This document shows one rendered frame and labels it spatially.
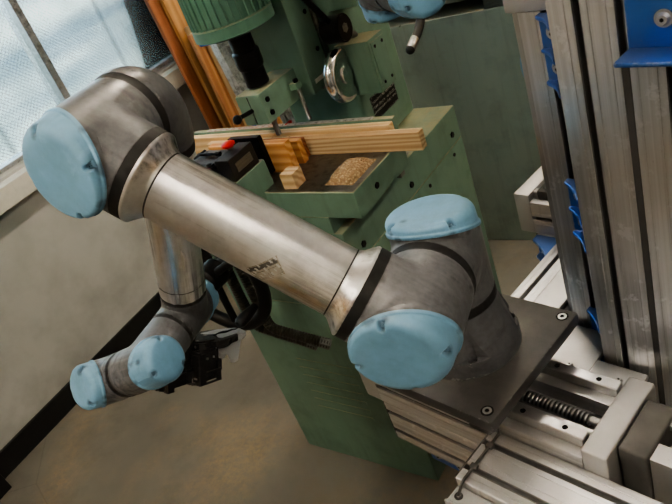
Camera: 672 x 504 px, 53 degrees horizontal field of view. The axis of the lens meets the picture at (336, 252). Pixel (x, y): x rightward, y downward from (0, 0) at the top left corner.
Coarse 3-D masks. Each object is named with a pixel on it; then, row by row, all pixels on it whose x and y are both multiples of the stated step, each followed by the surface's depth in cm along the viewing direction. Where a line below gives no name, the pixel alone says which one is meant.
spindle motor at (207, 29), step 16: (192, 0) 130; (208, 0) 128; (224, 0) 129; (240, 0) 130; (256, 0) 132; (192, 16) 133; (208, 16) 130; (224, 16) 130; (240, 16) 131; (256, 16) 132; (192, 32) 138; (208, 32) 132; (224, 32) 131; (240, 32) 132
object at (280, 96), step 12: (276, 72) 150; (288, 72) 148; (264, 84) 146; (276, 84) 145; (288, 84) 149; (240, 96) 144; (252, 96) 142; (264, 96) 143; (276, 96) 146; (288, 96) 149; (240, 108) 146; (252, 108) 144; (264, 108) 143; (276, 108) 146; (252, 120) 147; (264, 120) 145; (276, 120) 150
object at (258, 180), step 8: (256, 168) 139; (264, 168) 141; (248, 176) 137; (256, 176) 139; (264, 176) 141; (240, 184) 135; (248, 184) 137; (256, 184) 139; (264, 184) 141; (272, 184) 143; (256, 192) 139; (264, 192) 141
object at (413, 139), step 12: (348, 132) 142; (360, 132) 140; (372, 132) 138; (384, 132) 136; (396, 132) 134; (408, 132) 132; (420, 132) 131; (312, 144) 147; (324, 144) 145; (336, 144) 144; (348, 144) 142; (360, 144) 140; (372, 144) 138; (384, 144) 137; (396, 144) 135; (408, 144) 134; (420, 144) 132
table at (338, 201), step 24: (312, 168) 143; (336, 168) 139; (384, 168) 136; (288, 192) 137; (312, 192) 134; (336, 192) 130; (360, 192) 129; (384, 192) 136; (312, 216) 138; (336, 216) 134; (360, 216) 130
